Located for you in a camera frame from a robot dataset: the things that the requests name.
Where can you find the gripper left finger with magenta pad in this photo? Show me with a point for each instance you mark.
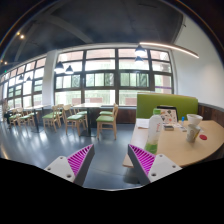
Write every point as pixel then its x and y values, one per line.
pixel 73 168

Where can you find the white bowl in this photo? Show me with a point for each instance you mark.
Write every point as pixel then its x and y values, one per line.
pixel 194 119

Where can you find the white paper sheet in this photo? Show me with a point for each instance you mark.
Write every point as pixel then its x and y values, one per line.
pixel 142 123

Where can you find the wooden chair green seat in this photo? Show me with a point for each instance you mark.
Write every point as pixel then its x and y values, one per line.
pixel 26 118
pixel 52 119
pixel 72 120
pixel 105 122
pixel 14 116

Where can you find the small dark box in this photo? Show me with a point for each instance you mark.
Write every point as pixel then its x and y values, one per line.
pixel 168 127

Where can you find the red bottle cap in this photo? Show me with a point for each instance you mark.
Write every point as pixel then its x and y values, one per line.
pixel 203 137

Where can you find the clear bottle with green cap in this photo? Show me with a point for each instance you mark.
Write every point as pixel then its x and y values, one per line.
pixel 154 129

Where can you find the long linear ceiling light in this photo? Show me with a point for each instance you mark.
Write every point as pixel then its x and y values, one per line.
pixel 171 47

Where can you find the black pendant lamp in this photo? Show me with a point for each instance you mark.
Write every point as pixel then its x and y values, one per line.
pixel 59 68
pixel 140 51
pixel 69 70
pixel 139 60

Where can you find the square dining table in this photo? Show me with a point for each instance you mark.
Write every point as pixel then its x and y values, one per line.
pixel 89 107

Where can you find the white paper cup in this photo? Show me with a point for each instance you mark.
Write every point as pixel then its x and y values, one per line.
pixel 192 132

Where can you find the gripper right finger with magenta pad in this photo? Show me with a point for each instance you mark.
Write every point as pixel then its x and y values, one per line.
pixel 150 167

